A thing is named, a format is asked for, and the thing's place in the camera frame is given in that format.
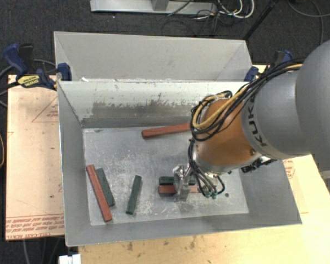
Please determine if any grey metal bin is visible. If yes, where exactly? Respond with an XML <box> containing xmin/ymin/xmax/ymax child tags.
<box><xmin>53</xmin><ymin>31</ymin><xmax>303</xmax><ymax>248</ymax></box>

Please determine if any red-brown flat block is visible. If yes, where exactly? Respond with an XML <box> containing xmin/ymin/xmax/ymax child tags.
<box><xmin>85</xmin><ymin>164</ymin><xmax>114</xmax><ymax>223</ymax></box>
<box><xmin>157</xmin><ymin>185</ymin><xmax>201</xmax><ymax>195</ymax></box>
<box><xmin>141</xmin><ymin>123</ymin><xmax>193</xmax><ymax>140</ymax></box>

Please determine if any black cylinder on white bracket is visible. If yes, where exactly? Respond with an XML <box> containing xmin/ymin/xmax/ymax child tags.
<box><xmin>240</xmin><ymin>158</ymin><xmax>279</xmax><ymax>174</ymax></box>

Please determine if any dark green flat block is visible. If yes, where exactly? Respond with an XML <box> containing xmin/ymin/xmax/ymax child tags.
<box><xmin>95</xmin><ymin>167</ymin><xmax>117</xmax><ymax>208</ymax></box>
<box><xmin>158</xmin><ymin>175</ymin><xmax>196</xmax><ymax>187</ymax></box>
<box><xmin>125</xmin><ymin>174</ymin><xmax>143</xmax><ymax>216</ymax></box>

